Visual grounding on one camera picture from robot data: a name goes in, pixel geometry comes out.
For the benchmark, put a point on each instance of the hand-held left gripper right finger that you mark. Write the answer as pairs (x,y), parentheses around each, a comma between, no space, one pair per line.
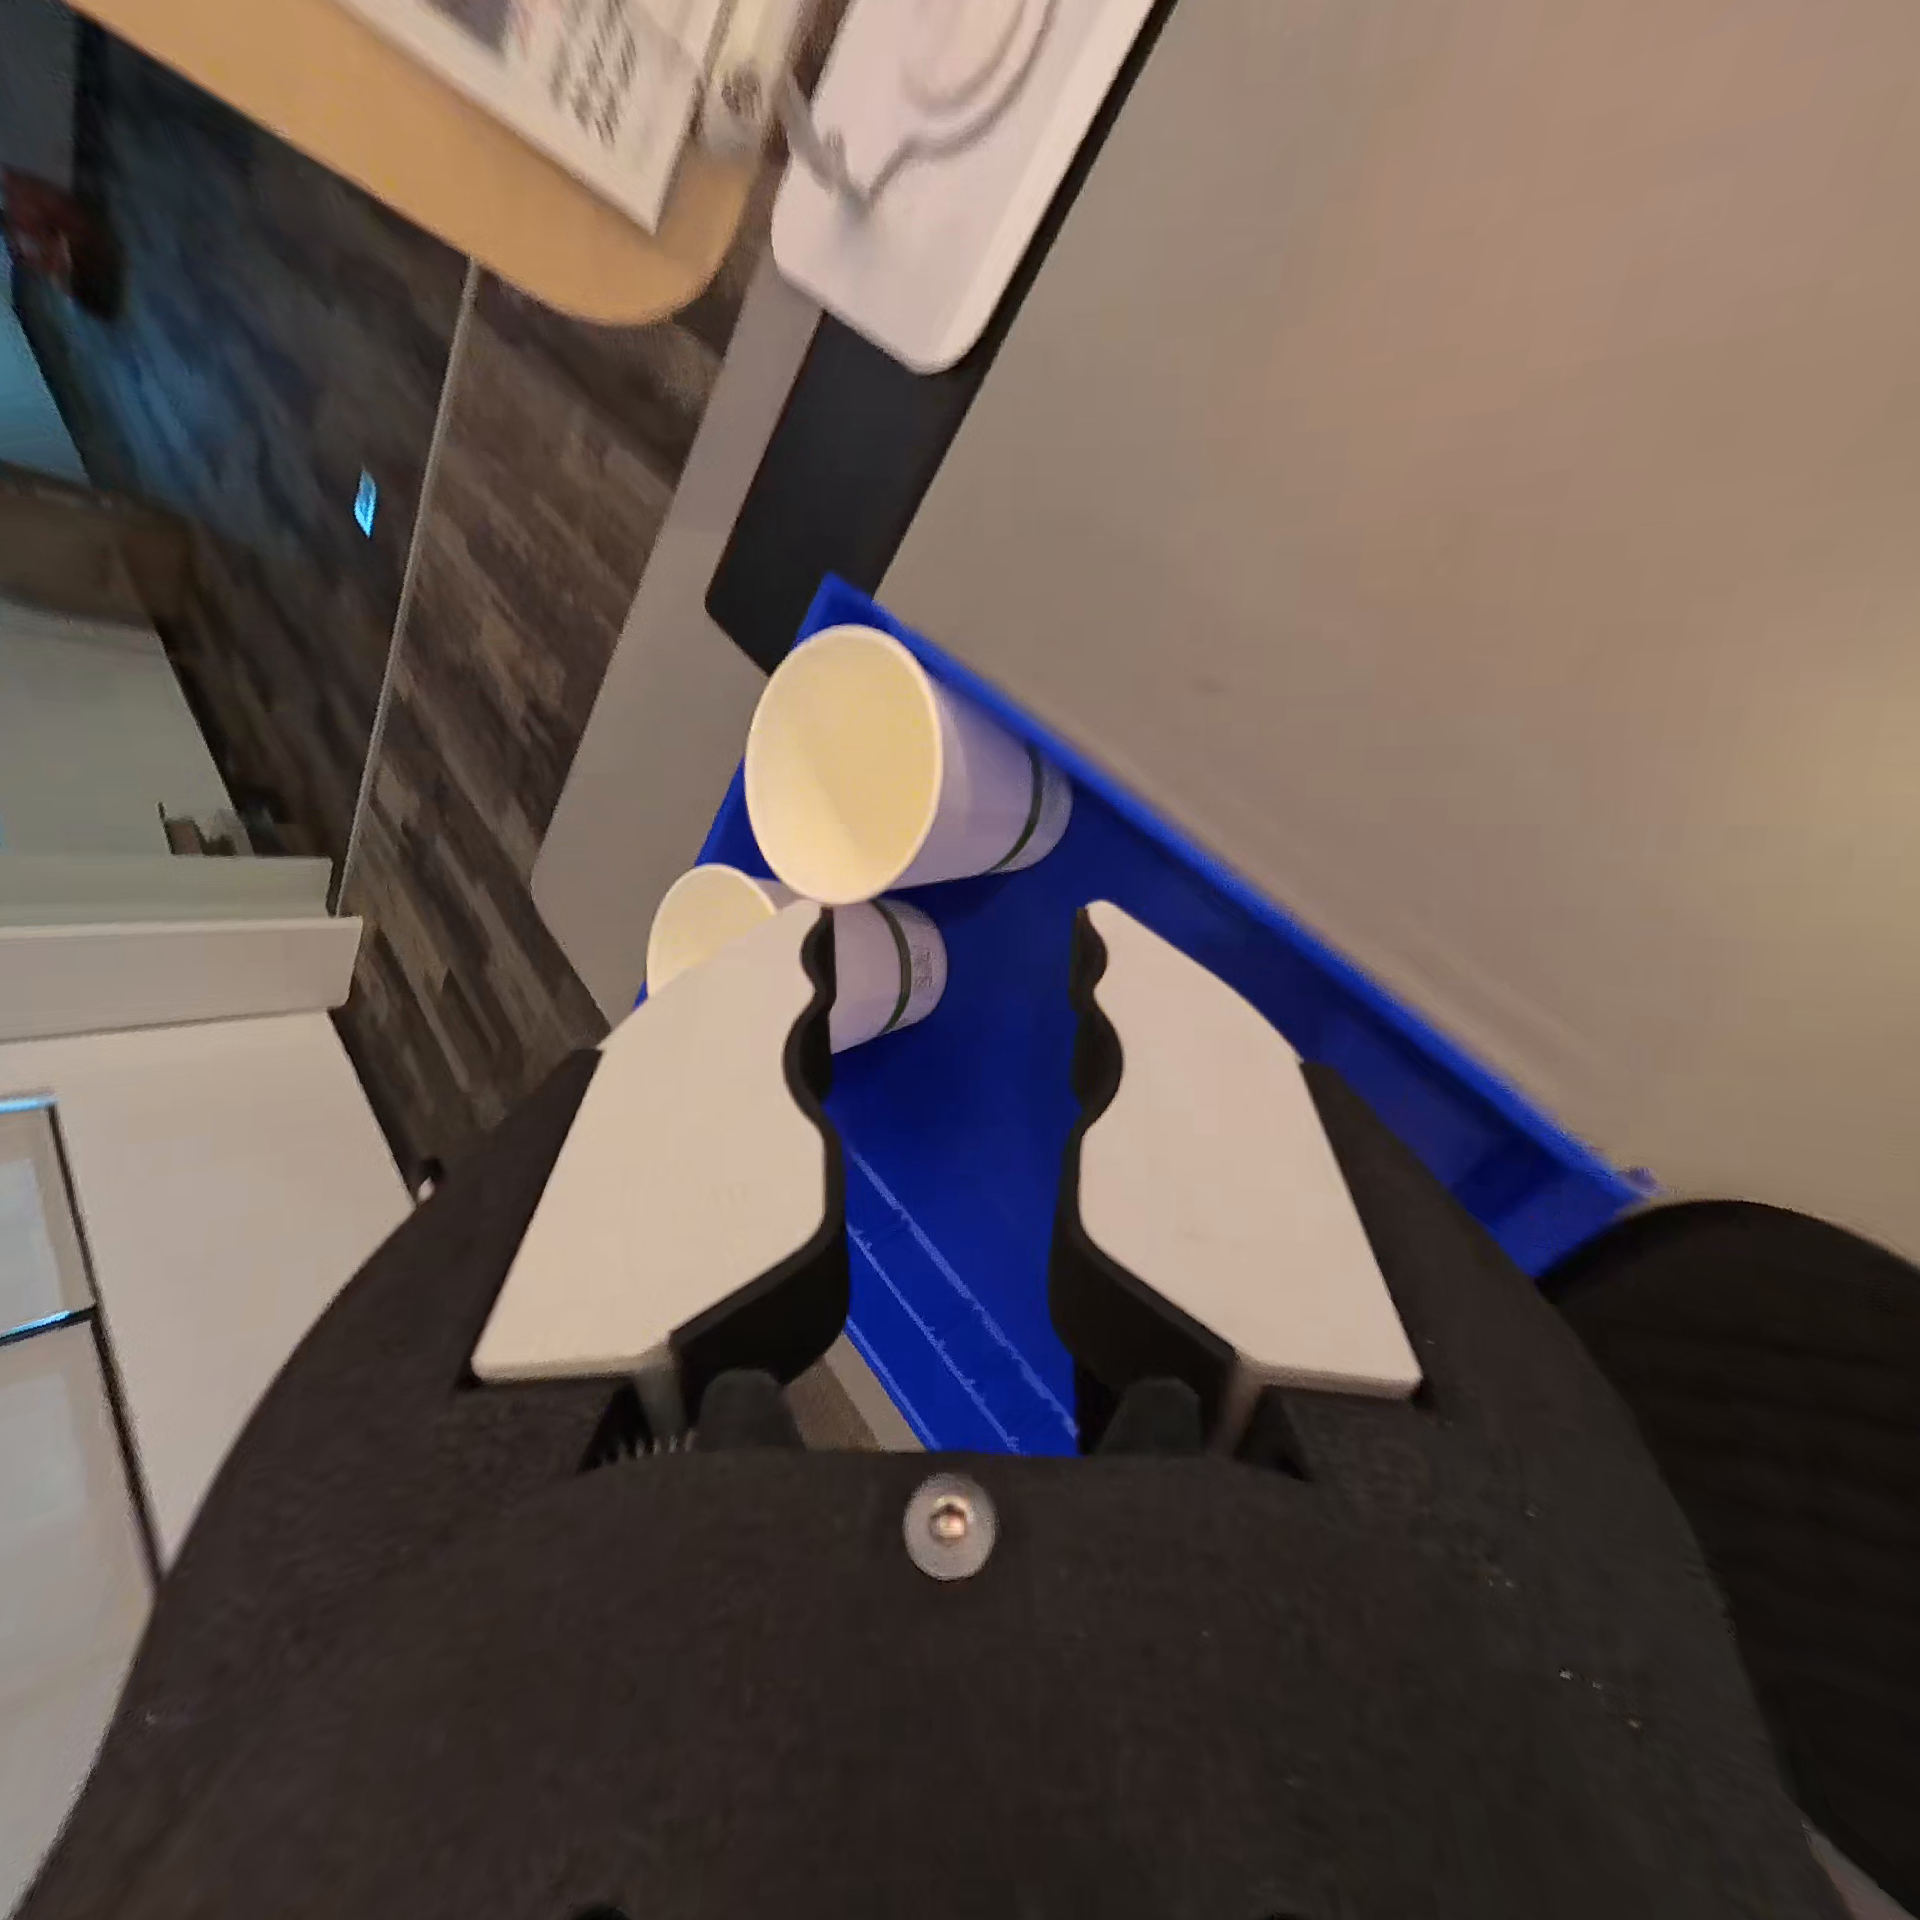
(1247,1200)

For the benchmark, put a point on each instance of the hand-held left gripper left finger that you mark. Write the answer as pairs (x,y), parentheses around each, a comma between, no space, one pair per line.
(662,1200)

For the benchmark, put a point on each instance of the blue plastic bin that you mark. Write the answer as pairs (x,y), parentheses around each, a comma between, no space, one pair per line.
(960,1200)

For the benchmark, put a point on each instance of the white paper cup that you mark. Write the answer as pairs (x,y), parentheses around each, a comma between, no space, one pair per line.
(707,914)
(856,750)

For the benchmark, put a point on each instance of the black textured pad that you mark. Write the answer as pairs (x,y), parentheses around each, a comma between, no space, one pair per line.
(1772,1441)

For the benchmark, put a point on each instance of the white board stand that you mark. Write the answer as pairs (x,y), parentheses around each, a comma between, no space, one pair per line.
(960,152)

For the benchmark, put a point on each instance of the wooden instruction board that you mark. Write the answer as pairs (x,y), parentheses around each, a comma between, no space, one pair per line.
(451,93)

